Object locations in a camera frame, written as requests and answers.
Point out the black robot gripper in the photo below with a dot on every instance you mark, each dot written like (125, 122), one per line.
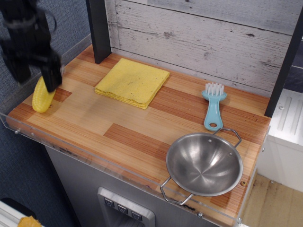
(30, 45)

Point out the yellow plastic corn cob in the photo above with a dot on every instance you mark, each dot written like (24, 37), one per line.
(42, 99)

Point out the small stainless steel pan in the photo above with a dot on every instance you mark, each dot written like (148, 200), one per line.
(203, 164)

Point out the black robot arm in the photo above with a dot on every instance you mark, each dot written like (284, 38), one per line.
(20, 13)

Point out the folded yellow cloth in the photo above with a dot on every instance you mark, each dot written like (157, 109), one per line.
(132, 82)

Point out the grey toy fridge cabinet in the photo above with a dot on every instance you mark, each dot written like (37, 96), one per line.
(81, 180)

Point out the yellow object bottom left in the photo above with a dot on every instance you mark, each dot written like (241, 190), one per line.
(29, 222)

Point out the silver dispenser button panel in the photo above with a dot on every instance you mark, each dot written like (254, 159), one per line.
(121, 212)

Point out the clear acrylic table guard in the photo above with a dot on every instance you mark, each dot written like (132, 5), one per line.
(135, 141)

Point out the light blue scrub brush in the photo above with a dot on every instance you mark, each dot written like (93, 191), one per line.
(214, 93)

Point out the white toy sink unit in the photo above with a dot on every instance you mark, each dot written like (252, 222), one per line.
(281, 157)

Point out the black vertical post right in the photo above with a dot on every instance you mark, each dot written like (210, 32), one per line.
(286, 65)

